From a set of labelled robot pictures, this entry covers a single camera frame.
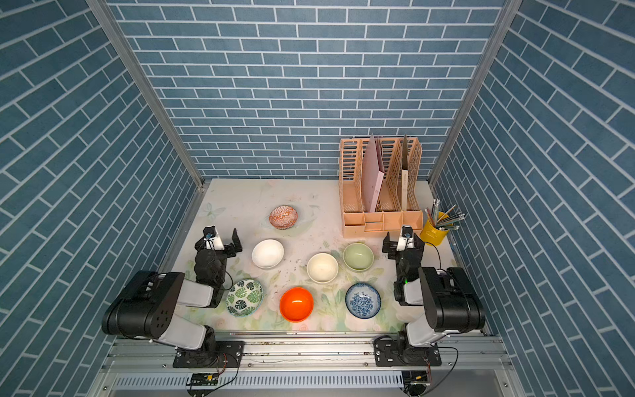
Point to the blue floral patterned bowl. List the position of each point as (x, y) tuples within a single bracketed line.
[(363, 301)]

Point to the aluminium mounting rail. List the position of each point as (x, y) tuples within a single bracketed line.
[(311, 351)]

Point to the green circuit board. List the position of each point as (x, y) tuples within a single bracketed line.
[(205, 380)]

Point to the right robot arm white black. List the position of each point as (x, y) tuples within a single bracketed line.
[(450, 303)]

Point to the cream bowl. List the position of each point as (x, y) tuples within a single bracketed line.
[(322, 268)]

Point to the white bowl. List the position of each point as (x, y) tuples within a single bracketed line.
[(267, 254)]

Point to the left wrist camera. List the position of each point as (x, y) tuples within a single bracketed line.
[(212, 239)]

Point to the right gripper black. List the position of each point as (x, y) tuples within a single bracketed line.
[(403, 253)]

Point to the yellow pen cup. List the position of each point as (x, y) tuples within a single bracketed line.
[(431, 234)]

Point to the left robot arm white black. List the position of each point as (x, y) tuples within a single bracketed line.
[(145, 308)]

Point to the green leaf patterned bowl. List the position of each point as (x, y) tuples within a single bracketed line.
[(244, 298)]

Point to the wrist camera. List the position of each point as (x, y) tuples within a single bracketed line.
[(406, 239), (212, 239)]

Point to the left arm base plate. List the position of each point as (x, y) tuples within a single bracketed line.
[(219, 354)]

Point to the orange bowl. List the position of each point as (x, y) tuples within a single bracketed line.
[(296, 305)]

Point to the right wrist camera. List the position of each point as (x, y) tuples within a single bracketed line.
[(406, 239)]

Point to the peach plastic file organizer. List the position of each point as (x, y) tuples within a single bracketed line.
[(397, 205)]

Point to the pens bundle in cup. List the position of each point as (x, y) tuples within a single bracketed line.
[(447, 220)]

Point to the red patterned bowl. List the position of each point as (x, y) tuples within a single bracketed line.
[(283, 217)]

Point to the light green bowl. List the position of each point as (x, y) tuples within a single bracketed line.
[(358, 257)]

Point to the pink folder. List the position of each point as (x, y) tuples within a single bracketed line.
[(372, 175)]

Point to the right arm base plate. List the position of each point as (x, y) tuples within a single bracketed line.
[(398, 353)]

